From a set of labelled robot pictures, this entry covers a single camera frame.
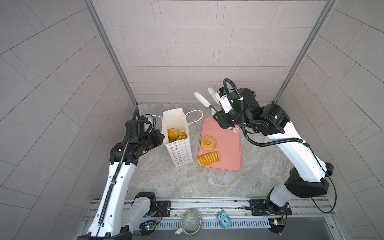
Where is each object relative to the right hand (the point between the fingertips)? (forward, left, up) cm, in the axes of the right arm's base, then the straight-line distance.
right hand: (217, 115), depth 62 cm
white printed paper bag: (-6, +18, -18) cm, 26 cm away
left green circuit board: (-34, +33, -33) cm, 58 cm away
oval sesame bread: (+8, +18, -26) cm, 33 cm away
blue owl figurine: (-33, -1, -35) cm, 48 cm away
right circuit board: (-36, -25, -38) cm, 58 cm away
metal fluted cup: (-33, +14, -36) cm, 51 cm away
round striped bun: (+7, +23, -22) cm, 33 cm away
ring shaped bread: (+4, +4, -34) cm, 35 cm away
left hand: (0, +23, -11) cm, 25 cm away
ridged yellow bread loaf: (-5, +6, -32) cm, 33 cm away
